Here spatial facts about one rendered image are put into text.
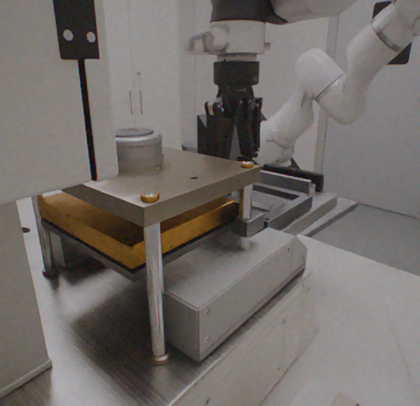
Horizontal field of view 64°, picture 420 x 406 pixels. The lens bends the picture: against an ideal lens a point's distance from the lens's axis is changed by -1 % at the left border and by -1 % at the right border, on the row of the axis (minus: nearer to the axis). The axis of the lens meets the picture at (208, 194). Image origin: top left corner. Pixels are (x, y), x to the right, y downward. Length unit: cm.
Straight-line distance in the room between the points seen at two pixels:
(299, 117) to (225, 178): 77
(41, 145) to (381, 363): 63
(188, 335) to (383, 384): 39
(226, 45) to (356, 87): 57
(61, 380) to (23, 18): 32
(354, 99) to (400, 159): 244
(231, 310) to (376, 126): 318
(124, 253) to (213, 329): 12
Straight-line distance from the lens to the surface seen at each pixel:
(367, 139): 353
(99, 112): 21
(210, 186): 34
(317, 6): 54
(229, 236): 58
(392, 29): 100
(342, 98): 105
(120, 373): 39
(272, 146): 117
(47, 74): 20
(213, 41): 55
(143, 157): 40
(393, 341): 76
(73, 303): 50
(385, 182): 355
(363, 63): 102
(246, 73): 55
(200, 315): 35
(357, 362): 69
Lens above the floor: 121
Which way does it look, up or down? 20 degrees down
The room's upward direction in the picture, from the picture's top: straight up
